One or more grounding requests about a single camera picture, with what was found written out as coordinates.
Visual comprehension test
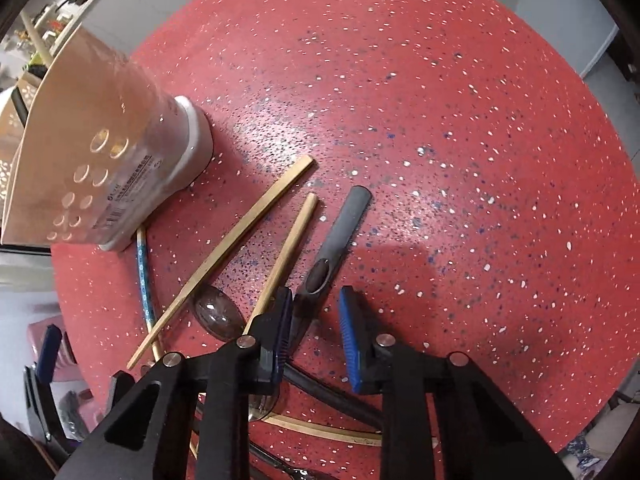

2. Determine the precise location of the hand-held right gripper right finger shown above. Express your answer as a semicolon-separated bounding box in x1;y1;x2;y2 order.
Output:
337;286;576;480

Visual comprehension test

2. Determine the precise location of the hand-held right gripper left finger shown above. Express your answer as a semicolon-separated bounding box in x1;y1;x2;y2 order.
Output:
57;287;296;480

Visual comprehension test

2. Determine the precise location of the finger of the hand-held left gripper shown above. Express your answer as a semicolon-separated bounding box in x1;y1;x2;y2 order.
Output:
22;324;68;461
106;370;136;418

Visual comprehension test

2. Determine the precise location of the wooden chopstick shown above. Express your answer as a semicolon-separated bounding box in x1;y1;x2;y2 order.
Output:
243;193;319;333
265;410;441;448
126;155;316;371
21;11;52;65

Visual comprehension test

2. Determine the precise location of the beige perforated utensil holder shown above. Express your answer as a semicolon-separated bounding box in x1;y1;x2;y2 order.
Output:
0;24;216;252

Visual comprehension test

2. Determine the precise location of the clear plastic spoon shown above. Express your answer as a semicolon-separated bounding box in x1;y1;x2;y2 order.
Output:
192;285;247;342

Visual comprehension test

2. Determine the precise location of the blue patterned chopstick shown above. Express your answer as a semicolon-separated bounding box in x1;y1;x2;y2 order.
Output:
136;225;163;361

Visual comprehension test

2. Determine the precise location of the white perforated storage rack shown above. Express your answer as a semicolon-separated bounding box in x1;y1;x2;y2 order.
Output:
0;85;38;196

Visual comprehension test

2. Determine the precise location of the white cabinet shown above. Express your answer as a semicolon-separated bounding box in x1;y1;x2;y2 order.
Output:
515;0;620;78

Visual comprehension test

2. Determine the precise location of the black handled utensil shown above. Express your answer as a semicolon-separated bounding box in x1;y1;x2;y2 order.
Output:
285;365;383;431

